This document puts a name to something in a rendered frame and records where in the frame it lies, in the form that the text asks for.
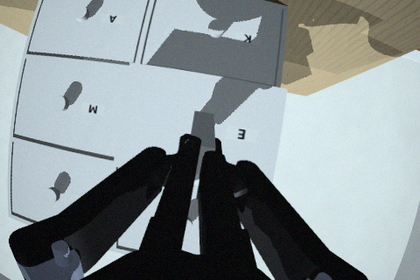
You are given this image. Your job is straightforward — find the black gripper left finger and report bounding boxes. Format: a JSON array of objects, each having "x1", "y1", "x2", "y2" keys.
[{"x1": 9, "y1": 111, "x2": 204, "y2": 280}]

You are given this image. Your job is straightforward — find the white chest of drawers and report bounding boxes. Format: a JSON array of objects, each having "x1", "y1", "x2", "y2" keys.
[{"x1": 8, "y1": 0, "x2": 289, "y2": 255}]

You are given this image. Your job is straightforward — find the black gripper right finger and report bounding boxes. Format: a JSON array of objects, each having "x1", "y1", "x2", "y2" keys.
[{"x1": 196, "y1": 112, "x2": 368, "y2": 280}]

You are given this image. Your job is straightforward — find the grey drawer front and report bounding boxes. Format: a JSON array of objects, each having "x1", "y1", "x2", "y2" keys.
[
  {"x1": 113, "y1": 63, "x2": 287, "y2": 182},
  {"x1": 12, "y1": 142, "x2": 118, "y2": 221},
  {"x1": 29, "y1": 0, "x2": 150, "y2": 66},
  {"x1": 14, "y1": 59, "x2": 128, "y2": 157},
  {"x1": 143, "y1": 0, "x2": 282, "y2": 86},
  {"x1": 118, "y1": 185, "x2": 200, "y2": 255}
]

